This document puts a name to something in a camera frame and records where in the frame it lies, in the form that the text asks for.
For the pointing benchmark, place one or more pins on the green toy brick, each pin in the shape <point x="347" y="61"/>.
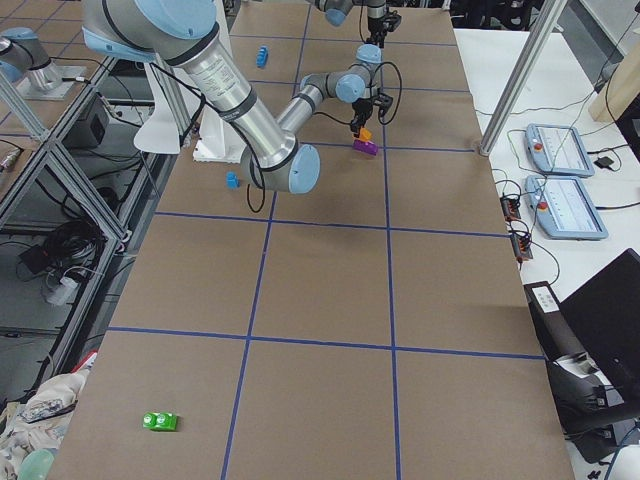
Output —
<point x="160" y="421"/>

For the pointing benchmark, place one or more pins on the orange relay board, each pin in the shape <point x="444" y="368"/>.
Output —
<point x="521" y="248"/>
<point x="510" y="207"/>

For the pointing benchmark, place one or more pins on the orange trapezoid block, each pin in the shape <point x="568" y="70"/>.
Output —
<point x="364" y="135"/>

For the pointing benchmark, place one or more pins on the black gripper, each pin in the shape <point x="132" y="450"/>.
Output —
<point x="363" y="106"/>

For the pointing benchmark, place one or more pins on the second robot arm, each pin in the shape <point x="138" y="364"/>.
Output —
<point x="33" y="72"/>

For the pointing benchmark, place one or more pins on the black laptop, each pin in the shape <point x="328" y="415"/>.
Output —
<point x="603" y="314"/>

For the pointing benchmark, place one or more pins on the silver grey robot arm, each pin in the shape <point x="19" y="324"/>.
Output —
<point x="186" y="35"/>

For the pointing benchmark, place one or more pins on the purple trapezoid block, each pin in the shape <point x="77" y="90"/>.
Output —
<point x="366" y="147"/>

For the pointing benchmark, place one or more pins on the upper teach pendant tablet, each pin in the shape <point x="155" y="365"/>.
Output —
<point x="558" y="150"/>

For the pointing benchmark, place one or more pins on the aluminium frame post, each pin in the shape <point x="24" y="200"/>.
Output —
<point x="537" y="39"/>

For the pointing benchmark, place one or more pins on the upper orange relay board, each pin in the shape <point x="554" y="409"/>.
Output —
<point x="510" y="207"/>

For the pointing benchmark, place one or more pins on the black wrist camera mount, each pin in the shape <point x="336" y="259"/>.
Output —
<point x="384" y="102"/>

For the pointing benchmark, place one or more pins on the small blue toy block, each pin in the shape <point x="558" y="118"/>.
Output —
<point x="232" y="180"/>

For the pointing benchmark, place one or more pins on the lower teach pendant tablet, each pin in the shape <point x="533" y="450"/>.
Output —
<point x="563" y="209"/>

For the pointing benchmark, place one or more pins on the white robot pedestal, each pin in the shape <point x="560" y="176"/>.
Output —
<point x="218" y="142"/>

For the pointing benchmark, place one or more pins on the teach pendant tablet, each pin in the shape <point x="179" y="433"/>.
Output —
<point x="563" y="209"/>
<point x="558" y="150"/>

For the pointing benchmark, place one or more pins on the lower orange relay board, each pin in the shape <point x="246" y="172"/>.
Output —
<point x="521" y="248"/>

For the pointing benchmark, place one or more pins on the long blue toy brick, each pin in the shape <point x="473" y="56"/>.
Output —
<point x="262" y="56"/>

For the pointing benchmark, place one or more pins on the patterned cloth bag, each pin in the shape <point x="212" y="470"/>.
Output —
<point x="43" y="421"/>

